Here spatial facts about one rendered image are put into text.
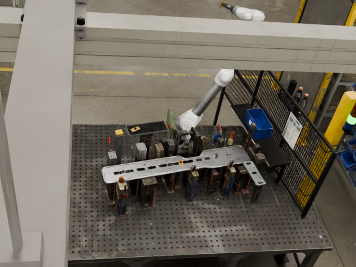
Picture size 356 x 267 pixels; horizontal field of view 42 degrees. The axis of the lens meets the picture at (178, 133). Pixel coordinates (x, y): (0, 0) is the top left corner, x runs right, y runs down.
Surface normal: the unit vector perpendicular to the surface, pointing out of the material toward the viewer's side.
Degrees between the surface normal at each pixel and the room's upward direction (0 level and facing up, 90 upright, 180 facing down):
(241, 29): 0
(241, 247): 0
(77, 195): 0
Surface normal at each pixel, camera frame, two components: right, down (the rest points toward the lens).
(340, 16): -0.98, -0.01
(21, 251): 0.14, -0.73
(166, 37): 0.14, 0.68
